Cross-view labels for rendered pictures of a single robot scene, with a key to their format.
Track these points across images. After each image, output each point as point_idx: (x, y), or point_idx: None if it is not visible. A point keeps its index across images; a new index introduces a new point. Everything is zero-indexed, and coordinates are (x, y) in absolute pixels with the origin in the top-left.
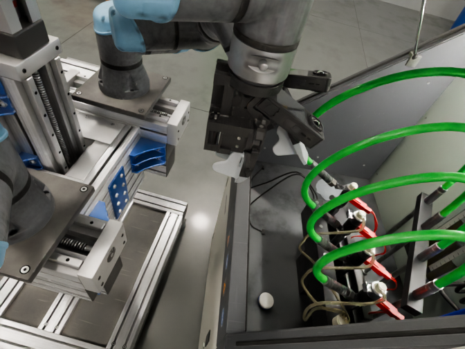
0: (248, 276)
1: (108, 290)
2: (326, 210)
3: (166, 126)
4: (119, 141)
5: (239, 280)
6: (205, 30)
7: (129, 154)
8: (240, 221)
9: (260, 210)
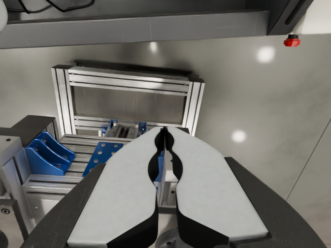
0: (198, 12)
1: (186, 130)
2: None
3: (2, 167)
4: (57, 195)
5: (204, 24)
6: None
7: (64, 175)
8: (116, 32)
9: None
